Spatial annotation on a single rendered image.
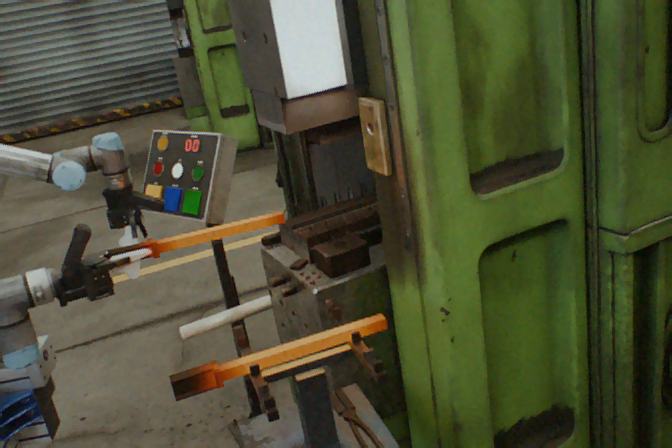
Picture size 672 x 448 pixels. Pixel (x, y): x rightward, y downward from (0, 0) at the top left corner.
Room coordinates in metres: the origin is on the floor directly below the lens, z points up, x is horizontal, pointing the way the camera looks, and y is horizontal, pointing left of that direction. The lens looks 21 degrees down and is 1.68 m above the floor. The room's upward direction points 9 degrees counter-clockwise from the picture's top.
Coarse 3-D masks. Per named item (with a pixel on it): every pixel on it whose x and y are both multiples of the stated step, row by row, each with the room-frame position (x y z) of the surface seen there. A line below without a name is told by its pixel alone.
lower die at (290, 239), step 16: (336, 208) 1.88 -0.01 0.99; (288, 224) 1.82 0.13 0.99; (320, 224) 1.77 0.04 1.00; (336, 224) 1.76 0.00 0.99; (352, 224) 1.75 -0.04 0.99; (368, 224) 1.77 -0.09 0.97; (288, 240) 1.82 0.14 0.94; (304, 240) 1.71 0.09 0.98; (320, 240) 1.71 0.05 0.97; (368, 240) 1.77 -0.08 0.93; (304, 256) 1.73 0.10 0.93
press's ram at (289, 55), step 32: (256, 0) 1.73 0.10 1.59; (288, 0) 1.67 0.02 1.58; (320, 0) 1.70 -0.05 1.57; (256, 32) 1.77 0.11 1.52; (288, 32) 1.66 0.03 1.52; (320, 32) 1.69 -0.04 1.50; (256, 64) 1.81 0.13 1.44; (288, 64) 1.66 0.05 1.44; (320, 64) 1.69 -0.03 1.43; (288, 96) 1.65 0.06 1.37
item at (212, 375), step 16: (368, 320) 1.26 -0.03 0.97; (384, 320) 1.25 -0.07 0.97; (320, 336) 1.23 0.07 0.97; (336, 336) 1.22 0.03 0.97; (272, 352) 1.20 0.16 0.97; (288, 352) 1.19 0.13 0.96; (304, 352) 1.20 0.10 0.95; (192, 368) 1.17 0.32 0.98; (208, 368) 1.16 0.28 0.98; (224, 368) 1.17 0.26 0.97; (240, 368) 1.17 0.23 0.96; (176, 384) 1.14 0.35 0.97; (192, 384) 1.15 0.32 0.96; (208, 384) 1.16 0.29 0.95; (176, 400) 1.13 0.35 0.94
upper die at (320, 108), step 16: (256, 96) 1.85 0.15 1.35; (272, 96) 1.74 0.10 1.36; (304, 96) 1.72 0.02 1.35; (320, 96) 1.74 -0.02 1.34; (336, 96) 1.76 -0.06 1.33; (352, 96) 1.77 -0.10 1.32; (256, 112) 1.87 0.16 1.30; (272, 112) 1.76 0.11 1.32; (288, 112) 1.70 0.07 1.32; (304, 112) 1.72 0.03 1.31; (320, 112) 1.74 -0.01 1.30; (336, 112) 1.75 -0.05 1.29; (352, 112) 1.77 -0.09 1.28; (272, 128) 1.78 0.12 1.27; (288, 128) 1.70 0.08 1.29; (304, 128) 1.72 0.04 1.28
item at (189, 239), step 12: (264, 216) 1.57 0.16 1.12; (276, 216) 1.56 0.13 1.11; (216, 228) 1.52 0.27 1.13; (228, 228) 1.52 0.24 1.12; (240, 228) 1.53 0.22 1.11; (252, 228) 1.54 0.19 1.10; (156, 240) 1.47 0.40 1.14; (168, 240) 1.47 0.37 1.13; (180, 240) 1.47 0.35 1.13; (192, 240) 1.48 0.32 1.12; (204, 240) 1.49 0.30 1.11; (108, 252) 1.42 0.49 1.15; (120, 252) 1.42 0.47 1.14; (156, 252) 1.44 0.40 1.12
